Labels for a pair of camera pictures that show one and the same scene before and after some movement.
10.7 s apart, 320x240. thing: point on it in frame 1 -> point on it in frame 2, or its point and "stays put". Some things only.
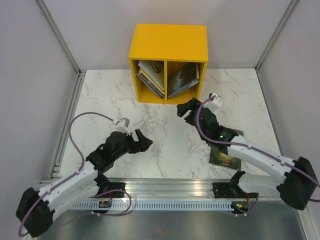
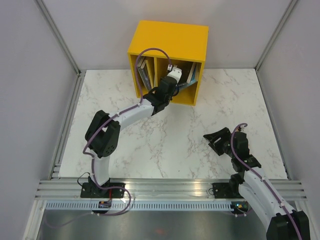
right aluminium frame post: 276,33 stays put
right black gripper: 191,105 -> 224,133
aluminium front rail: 182,189 stays put
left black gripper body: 129,145 -> 170,98
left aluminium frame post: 60,37 stays put
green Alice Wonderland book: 219,156 -> 193,86
